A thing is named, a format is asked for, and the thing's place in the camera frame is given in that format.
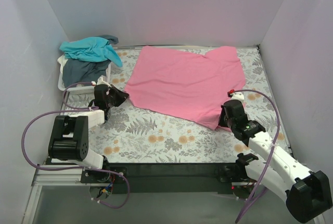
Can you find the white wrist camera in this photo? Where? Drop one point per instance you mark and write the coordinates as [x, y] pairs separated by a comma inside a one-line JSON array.
[[233, 95], [100, 81]]

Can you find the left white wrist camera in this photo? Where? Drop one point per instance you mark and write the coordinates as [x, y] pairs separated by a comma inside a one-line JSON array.
[[100, 81]]

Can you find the grey blue t shirt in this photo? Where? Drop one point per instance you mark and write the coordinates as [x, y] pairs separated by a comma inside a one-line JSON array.
[[87, 59]]

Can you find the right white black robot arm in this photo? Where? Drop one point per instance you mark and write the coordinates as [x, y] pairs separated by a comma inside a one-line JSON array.
[[306, 193]]

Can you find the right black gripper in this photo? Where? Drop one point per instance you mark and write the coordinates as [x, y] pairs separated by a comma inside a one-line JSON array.
[[225, 119]]

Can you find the teal t shirt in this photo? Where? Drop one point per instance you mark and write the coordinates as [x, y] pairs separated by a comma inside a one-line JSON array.
[[91, 49]]

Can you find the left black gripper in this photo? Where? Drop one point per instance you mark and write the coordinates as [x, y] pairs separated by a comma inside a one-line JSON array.
[[114, 96]]

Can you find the aluminium frame rail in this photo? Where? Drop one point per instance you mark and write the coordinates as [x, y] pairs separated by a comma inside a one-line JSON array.
[[68, 177]]

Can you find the white plastic basket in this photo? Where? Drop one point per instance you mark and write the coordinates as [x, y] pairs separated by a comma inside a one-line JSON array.
[[62, 83]]

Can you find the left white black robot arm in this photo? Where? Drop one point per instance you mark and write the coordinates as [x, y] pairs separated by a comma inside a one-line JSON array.
[[69, 140]]

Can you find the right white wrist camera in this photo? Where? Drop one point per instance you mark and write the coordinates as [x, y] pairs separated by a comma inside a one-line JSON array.
[[233, 95]]

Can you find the floral patterned table mat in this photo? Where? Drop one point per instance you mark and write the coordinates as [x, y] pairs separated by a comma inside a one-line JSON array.
[[133, 135]]

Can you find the pink t shirt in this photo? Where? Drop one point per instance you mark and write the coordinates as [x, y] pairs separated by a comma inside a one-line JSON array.
[[184, 84]]

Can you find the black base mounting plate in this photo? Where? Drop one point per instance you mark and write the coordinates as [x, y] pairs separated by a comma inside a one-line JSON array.
[[180, 177]]

